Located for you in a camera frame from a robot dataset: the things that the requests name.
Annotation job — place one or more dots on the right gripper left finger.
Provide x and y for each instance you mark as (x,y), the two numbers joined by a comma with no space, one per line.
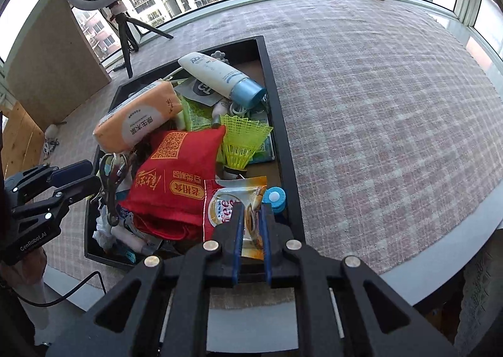
(212,264)

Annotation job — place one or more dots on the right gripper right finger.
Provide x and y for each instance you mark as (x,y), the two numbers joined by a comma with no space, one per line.
(290,263)

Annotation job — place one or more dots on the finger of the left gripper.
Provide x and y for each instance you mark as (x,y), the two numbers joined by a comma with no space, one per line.
(67,174)
(67,195)

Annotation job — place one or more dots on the blue round lid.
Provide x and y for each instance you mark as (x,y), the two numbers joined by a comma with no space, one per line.
(276,197)

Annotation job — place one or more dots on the pink tube grey cap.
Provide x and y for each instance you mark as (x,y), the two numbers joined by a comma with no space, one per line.
(137,244)

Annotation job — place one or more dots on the orange tissue pack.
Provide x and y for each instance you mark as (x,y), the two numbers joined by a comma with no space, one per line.
(136,117)

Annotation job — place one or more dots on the white sunscreen bottle blue cap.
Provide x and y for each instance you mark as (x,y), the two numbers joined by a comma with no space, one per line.
(223,78)

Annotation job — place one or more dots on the clear plastic bag bundle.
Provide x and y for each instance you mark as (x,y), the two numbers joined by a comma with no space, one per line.
(103,233)

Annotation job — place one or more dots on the person left hand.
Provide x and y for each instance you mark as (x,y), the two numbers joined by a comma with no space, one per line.
(28,271)

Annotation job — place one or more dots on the white plug adapter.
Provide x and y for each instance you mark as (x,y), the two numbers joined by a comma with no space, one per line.
(51,132)

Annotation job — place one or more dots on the red fabric pouch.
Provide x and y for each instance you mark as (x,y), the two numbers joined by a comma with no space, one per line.
(168,191)

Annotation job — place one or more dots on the light wooden board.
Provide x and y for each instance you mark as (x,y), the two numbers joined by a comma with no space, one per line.
(51,69)

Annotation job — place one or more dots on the black tray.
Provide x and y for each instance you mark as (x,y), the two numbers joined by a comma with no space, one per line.
(271,165)

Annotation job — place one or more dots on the yellow plastic shuttlecock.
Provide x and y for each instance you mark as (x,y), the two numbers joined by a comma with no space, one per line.
(242,139)

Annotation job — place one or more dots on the grey sachet packet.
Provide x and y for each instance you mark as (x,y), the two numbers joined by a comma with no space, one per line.
(194,90)

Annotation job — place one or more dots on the plaid tablecloth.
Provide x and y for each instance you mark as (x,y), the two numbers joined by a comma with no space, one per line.
(395,131)

